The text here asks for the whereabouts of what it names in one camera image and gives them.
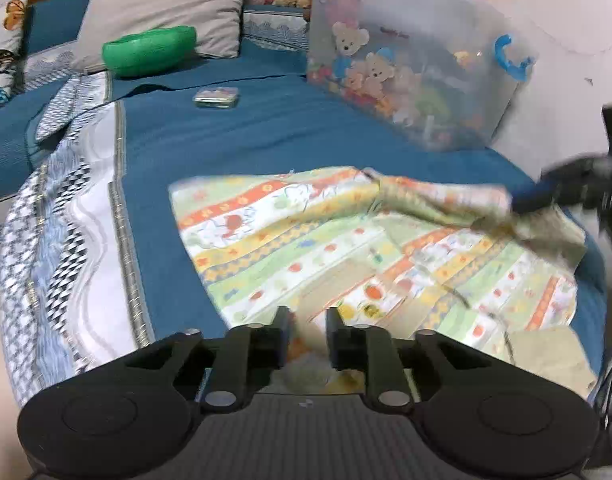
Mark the small clear plastic packet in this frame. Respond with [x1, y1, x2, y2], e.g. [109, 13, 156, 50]
[193, 87, 240, 108]

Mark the clear plastic storage bin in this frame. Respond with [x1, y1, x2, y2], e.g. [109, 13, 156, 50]
[307, 0, 537, 151]

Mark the blue bed cover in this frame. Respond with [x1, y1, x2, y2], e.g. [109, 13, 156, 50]
[119, 44, 606, 361]

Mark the grey pillow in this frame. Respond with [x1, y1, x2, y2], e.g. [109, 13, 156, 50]
[71, 0, 244, 73]

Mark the black cable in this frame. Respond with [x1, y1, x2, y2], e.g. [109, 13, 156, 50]
[590, 324, 612, 441]

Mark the white patterned bed sheet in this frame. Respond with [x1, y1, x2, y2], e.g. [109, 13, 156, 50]
[0, 72, 154, 405]

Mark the colourful patterned baby garment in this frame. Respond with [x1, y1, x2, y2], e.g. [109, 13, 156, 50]
[168, 167, 597, 396]

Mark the green round cushion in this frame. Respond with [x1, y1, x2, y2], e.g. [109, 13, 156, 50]
[101, 25, 196, 78]

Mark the blue bin handle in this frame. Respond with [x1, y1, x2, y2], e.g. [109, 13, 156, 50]
[492, 34, 537, 82]

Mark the large butterfly print pillow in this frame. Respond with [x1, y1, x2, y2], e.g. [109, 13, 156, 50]
[0, 0, 27, 107]

